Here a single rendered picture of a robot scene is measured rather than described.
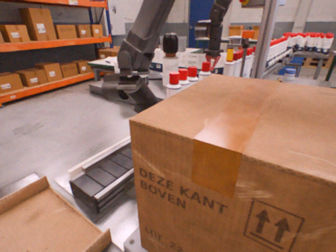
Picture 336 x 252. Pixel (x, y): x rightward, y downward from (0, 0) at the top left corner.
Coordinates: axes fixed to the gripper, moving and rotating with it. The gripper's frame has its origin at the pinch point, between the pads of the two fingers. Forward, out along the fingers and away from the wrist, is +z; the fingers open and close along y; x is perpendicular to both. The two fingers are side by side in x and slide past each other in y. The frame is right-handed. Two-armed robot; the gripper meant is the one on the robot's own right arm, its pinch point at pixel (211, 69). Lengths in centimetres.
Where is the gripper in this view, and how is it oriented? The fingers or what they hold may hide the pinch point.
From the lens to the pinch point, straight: 108.6
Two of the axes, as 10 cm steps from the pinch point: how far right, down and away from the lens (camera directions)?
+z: -0.2, 8.8, 4.8
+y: -5.9, 3.8, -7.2
